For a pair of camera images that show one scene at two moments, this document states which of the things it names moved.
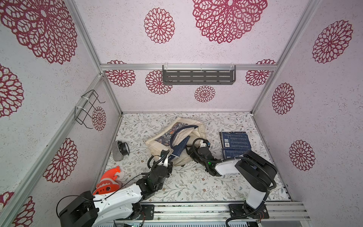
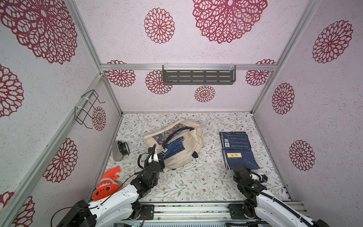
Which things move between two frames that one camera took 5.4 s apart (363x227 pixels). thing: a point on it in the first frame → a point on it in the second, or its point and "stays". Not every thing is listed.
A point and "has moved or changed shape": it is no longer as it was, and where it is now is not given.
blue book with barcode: [234, 140] stays
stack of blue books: [179, 149] has moved or changed shape
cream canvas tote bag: [175, 138] has moved or changed shape
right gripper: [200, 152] → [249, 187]
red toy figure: [108, 184] stays
